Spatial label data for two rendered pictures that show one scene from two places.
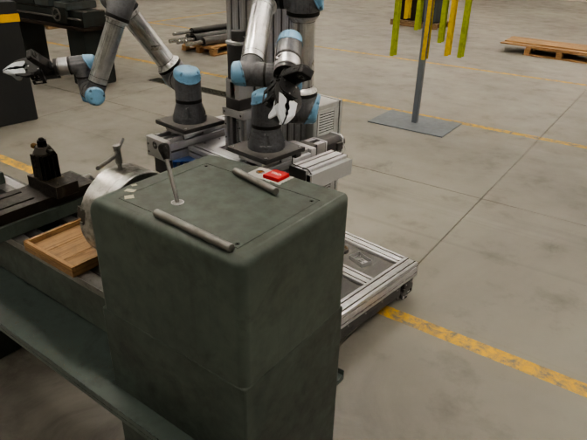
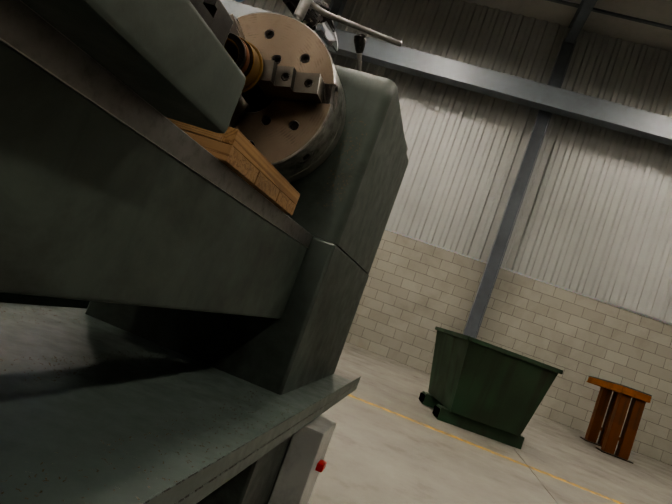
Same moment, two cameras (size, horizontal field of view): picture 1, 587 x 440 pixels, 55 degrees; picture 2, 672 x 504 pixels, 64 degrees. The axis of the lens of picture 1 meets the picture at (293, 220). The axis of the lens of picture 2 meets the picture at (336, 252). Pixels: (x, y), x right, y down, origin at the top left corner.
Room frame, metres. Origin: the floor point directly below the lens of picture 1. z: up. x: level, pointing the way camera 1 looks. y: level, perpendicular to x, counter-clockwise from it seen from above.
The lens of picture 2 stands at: (1.88, 1.62, 0.76)
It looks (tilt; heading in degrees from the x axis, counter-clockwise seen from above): 5 degrees up; 246
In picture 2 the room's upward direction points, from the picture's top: 20 degrees clockwise
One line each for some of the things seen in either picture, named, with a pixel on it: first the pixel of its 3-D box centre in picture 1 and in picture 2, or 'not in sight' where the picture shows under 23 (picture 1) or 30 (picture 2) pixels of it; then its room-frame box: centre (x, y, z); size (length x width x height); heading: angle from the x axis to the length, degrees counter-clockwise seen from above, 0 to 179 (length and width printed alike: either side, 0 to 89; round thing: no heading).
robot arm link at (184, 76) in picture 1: (187, 82); not in sight; (2.46, 0.48, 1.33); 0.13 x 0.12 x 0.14; 28
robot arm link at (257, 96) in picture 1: (267, 106); not in sight; (2.12, 0.11, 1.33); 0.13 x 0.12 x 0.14; 84
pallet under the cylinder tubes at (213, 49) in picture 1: (221, 44); not in sight; (10.54, 1.38, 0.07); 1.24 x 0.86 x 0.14; 142
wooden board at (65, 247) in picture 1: (91, 239); (162, 145); (1.83, 0.76, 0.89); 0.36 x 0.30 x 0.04; 144
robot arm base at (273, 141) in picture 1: (265, 134); not in sight; (2.12, 0.12, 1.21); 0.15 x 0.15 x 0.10
